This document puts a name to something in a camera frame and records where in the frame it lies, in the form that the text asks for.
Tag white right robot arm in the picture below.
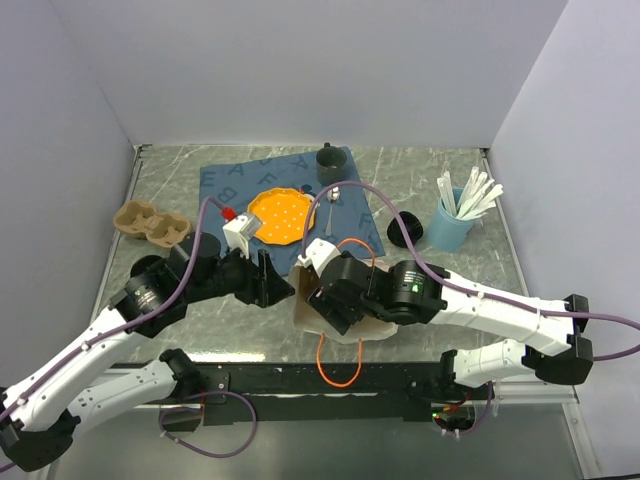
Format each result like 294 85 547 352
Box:
289 239 594 399

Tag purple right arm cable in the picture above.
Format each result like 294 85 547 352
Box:
299 180 640 363

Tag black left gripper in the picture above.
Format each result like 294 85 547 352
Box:
185 240 295 307

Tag blue letter placemat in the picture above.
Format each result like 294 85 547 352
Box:
199 147 386 276

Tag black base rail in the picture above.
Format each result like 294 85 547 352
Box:
137 360 496 427

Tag aluminium frame rail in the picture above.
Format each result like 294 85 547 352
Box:
494 380 578 405

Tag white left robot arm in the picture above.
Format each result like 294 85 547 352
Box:
1 213 295 472

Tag white wrapped straw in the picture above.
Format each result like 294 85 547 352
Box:
437 171 457 217
466 184 504 220
456 166 487 219

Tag orange dotted plate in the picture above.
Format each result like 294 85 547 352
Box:
247 187 312 246

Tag dark green mug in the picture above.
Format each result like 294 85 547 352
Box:
315 142 347 186

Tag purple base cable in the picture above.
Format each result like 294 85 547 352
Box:
439 379 499 441
158 390 258 459

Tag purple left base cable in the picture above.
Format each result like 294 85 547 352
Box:
158 390 258 459

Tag cream paper gift bag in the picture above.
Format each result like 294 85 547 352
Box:
290 237 399 389

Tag light blue straw cup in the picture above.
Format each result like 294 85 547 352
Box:
426 198 475 253

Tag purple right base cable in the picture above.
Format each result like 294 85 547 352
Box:
439 379 499 441

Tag silver spoon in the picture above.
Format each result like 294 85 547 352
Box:
325 187 340 236

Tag bear figure coaster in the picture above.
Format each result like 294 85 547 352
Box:
300 184 316 203

